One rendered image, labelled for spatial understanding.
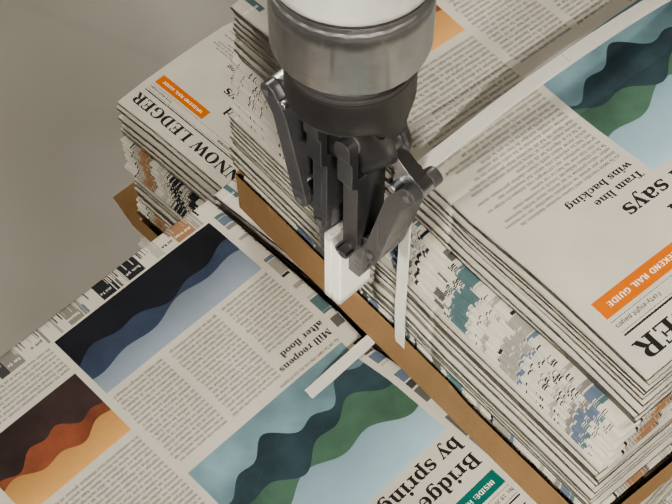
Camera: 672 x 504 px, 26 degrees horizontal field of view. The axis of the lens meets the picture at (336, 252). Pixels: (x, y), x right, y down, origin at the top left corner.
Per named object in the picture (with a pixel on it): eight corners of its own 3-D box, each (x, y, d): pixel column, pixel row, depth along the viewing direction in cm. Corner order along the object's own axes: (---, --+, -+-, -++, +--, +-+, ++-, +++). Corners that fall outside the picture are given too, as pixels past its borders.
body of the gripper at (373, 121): (455, 47, 79) (444, 155, 87) (343, -31, 82) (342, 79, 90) (359, 122, 76) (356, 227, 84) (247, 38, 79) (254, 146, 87)
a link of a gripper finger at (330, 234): (331, 239, 92) (323, 232, 93) (331, 299, 98) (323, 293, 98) (364, 212, 94) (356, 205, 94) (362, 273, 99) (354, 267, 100)
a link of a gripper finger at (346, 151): (378, 99, 85) (396, 111, 84) (377, 216, 94) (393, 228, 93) (331, 135, 83) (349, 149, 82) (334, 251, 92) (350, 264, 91)
